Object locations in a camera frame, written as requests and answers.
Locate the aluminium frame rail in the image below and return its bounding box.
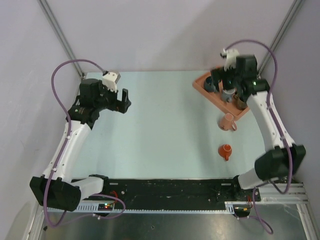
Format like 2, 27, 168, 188
37, 0, 85, 77

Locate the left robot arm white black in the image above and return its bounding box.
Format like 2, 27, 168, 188
29, 78, 132, 212

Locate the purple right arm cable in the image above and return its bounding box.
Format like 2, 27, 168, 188
224, 39, 293, 235

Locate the grey mug heart print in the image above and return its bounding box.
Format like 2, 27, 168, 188
220, 88, 236, 103

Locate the salmon plastic tray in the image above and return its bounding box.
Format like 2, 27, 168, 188
192, 71, 250, 121

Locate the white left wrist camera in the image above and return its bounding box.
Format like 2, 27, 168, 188
102, 71, 121, 93

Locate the brown mug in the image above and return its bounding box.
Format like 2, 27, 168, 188
233, 94, 248, 111

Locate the orange mug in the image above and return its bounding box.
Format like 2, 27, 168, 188
218, 144, 232, 162

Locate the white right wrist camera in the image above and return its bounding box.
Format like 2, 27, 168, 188
220, 48, 240, 72

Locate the white cable duct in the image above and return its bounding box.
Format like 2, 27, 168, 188
74, 201, 237, 215

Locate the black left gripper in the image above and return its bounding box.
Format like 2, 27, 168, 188
94, 80, 131, 114

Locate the pink mug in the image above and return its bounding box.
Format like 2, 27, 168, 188
218, 113, 238, 131

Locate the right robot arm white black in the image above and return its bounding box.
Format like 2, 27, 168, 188
210, 49, 306, 201

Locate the dark blue mug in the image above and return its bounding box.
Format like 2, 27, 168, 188
203, 76, 220, 93

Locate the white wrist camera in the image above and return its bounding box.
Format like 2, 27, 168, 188
220, 48, 240, 72
102, 71, 121, 93

